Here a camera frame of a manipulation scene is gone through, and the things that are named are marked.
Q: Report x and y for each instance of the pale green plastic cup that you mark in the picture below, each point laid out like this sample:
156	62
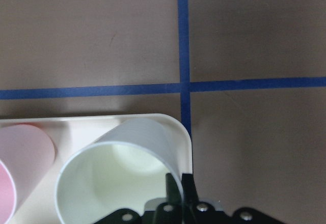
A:
124	168

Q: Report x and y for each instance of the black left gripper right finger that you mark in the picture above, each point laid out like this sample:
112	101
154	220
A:
191	205

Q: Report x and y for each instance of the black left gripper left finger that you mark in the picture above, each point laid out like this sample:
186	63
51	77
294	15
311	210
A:
169	211

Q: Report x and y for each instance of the cream plastic tray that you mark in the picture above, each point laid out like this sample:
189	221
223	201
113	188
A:
69	135

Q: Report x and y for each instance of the pink plastic cup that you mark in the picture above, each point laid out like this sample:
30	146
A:
27	154

